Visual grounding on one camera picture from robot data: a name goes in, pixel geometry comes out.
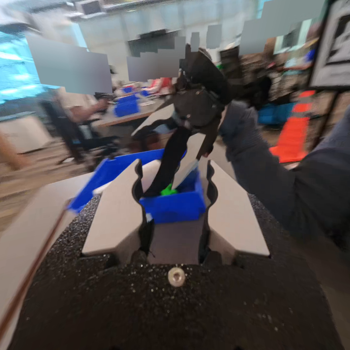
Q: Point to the framed printed tag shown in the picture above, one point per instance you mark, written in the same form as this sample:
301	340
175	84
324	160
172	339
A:
330	54

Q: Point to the grey desk with wood edge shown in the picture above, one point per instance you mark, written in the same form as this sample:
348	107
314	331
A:
123	120

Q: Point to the white rounded object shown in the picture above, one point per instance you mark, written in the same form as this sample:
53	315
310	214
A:
151	175

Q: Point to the blue plastic bin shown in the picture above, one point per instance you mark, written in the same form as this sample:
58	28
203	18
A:
276	114
127	108

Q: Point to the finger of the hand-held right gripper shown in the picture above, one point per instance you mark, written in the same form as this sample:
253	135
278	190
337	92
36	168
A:
186	172
161	117

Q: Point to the blue bin with white label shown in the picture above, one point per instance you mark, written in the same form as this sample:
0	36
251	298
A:
175	209

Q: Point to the orange traffic cone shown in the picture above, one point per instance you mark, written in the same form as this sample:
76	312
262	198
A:
294	131

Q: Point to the black-clad action figure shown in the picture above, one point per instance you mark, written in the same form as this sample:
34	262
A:
199	104

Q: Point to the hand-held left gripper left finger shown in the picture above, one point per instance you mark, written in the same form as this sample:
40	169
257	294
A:
117	218

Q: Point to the large paned window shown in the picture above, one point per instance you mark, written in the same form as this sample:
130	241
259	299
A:
16	71

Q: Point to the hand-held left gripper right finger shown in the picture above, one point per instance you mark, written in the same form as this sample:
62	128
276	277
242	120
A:
235	218

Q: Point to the black office chair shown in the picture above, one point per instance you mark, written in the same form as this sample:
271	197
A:
104	147

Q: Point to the green toy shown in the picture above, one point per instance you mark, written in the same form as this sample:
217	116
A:
168	190

